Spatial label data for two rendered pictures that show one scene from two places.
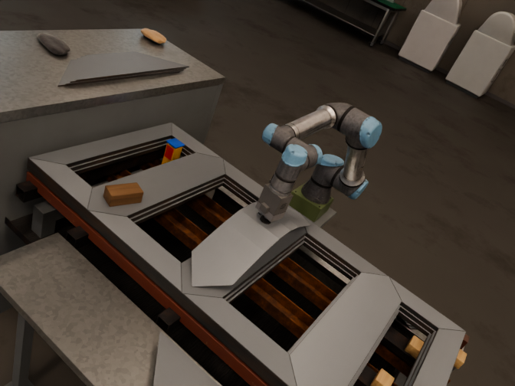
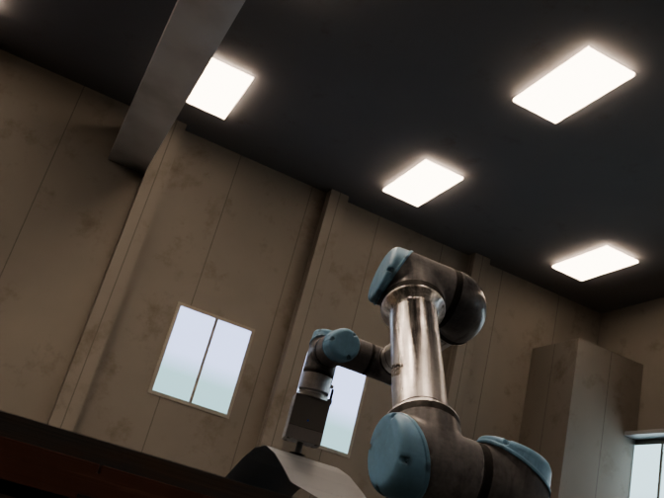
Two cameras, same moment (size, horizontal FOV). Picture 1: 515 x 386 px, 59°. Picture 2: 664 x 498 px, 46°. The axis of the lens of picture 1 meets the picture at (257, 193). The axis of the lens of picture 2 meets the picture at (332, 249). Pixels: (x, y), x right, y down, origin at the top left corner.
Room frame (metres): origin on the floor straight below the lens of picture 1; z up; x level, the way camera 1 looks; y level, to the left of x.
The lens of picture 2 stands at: (2.72, -1.29, 0.75)
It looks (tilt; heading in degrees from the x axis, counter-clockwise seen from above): 22 degrees up; 140
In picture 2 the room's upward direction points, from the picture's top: 15 degrees clockwise
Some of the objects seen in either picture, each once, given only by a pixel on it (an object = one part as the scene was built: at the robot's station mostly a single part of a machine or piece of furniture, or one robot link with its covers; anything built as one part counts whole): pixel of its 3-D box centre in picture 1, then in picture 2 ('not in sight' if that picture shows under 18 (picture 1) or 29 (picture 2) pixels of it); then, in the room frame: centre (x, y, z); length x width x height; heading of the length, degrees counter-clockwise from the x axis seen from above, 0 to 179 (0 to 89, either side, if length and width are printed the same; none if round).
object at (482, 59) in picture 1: (487, 53); not in sight; (10.12, -3.13, 0.80); 0.82 x 0.73 x 1.61; 69
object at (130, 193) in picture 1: (123, 194); not in sight; (1.28, 0.43, 0.89); 0.12 x 0.06 x 0.05; 140
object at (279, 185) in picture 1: (282, 181); (316, 385); (1.35, -0.06, 1.15); 0.08 x 0.08 x 0.05
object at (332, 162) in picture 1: (329, 168); (503, 490); (2.05, -0.28, 0.93); 0.13 x 0.12 x 0.14; 64
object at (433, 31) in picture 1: (435, 30); not in sight; (10.53, -2.08, 0.77); 0.87 x 0.71 x 1.55; 69
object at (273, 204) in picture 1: (271, 200); (306, 419); (1.34, -0.06, 1.07); 0.10 x 0.09 x 0.16; 146
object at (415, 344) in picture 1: (414, 347); not in sight; (1.25, -0.74, 0.79); 0.06 x 0.05 x 0.04; 157
